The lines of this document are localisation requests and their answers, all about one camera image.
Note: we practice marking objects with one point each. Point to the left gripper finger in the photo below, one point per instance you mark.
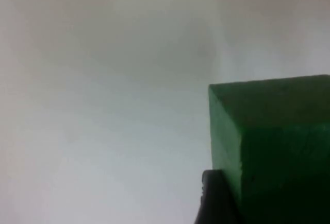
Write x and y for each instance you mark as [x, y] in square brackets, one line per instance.
[215, 200]

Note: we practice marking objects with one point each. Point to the green cube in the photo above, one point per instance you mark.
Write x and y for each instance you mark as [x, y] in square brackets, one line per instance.
[278, 144]

